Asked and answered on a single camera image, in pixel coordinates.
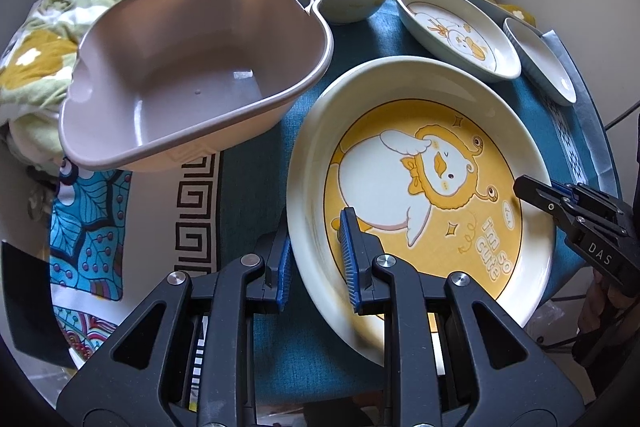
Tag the person's right hand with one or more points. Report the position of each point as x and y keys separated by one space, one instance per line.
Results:
x=600 y=292

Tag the large yellow duck plate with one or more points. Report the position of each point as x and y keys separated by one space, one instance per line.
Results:
x=427 y=156

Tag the floral bed quilt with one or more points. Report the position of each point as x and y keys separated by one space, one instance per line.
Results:
x=36 y=70

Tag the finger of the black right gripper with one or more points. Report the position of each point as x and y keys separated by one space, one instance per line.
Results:
x=544 y=197
x=589 y=200

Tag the small cream plate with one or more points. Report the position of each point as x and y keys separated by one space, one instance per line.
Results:
x=539 y=63

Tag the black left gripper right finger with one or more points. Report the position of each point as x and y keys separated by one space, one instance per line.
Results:
x=452 y=355

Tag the medium duck plate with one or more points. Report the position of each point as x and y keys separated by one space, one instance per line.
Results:
x=459 y=33

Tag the pink plastic handled bowl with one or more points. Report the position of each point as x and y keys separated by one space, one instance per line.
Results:
x=159 y=83

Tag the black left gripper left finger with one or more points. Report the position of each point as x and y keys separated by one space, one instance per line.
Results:
x=184 y=356

